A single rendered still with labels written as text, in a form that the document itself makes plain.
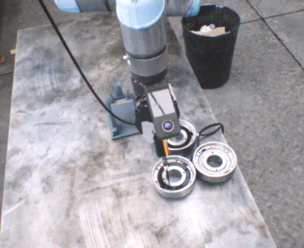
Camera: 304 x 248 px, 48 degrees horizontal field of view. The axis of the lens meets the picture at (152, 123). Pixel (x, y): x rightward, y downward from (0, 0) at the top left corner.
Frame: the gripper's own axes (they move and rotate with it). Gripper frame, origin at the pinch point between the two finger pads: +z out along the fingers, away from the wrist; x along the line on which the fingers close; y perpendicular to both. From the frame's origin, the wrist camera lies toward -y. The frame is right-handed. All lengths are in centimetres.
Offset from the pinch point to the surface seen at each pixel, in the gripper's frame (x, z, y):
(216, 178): -11.1, 9.9, -7.5
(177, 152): -4.3, 10.0, 2.8
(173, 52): -15, 13, 47
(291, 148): -76, 93, 47
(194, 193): -5.6, 13.1, -8.1
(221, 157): -14.4, 10.2, -2.0
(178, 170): -3.3, 10.3, -2.5
